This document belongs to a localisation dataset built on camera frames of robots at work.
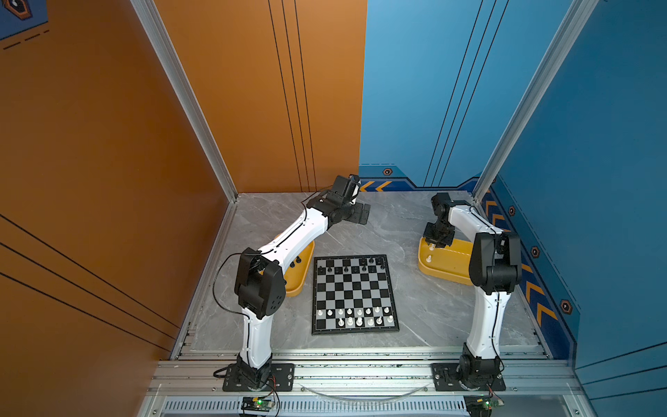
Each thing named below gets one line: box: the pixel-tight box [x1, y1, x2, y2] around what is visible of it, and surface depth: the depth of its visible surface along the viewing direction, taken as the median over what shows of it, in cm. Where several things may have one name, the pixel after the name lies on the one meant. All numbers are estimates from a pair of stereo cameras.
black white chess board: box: [311, 254, 400, 336], surface depth 89 cm
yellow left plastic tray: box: [283, 241, 316, 298], surface depth 95 cm
